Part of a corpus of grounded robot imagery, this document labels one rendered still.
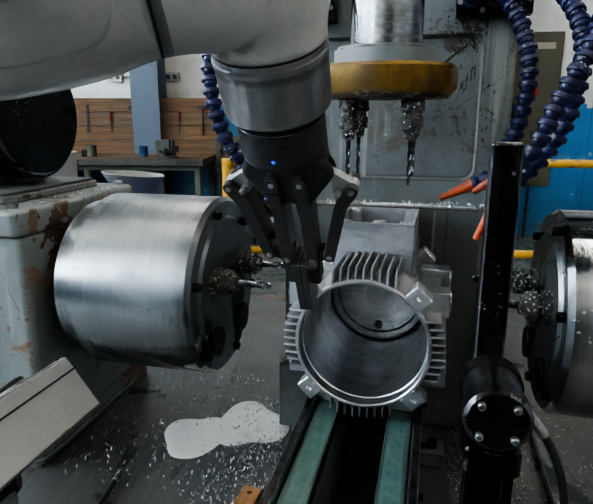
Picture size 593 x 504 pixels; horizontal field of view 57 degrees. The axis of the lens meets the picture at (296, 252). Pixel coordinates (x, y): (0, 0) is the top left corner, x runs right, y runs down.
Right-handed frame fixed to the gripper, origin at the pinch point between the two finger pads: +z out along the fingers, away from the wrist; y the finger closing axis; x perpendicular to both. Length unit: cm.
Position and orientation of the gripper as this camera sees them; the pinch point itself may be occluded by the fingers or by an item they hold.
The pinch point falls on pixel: (306, 279)
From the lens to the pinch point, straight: 59.2
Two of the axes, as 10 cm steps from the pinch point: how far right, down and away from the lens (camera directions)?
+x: -2.1, 6.9, -6.9
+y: -9.7, -0.6, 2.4
